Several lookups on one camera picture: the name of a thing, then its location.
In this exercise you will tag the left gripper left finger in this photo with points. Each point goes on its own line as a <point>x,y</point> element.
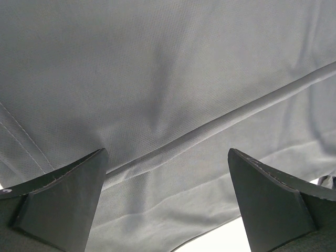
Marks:
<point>54,212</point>

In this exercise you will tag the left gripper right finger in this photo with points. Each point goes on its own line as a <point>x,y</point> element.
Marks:
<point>281,212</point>

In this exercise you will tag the dark grey t-shirt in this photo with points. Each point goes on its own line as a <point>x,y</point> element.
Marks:
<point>167,88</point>

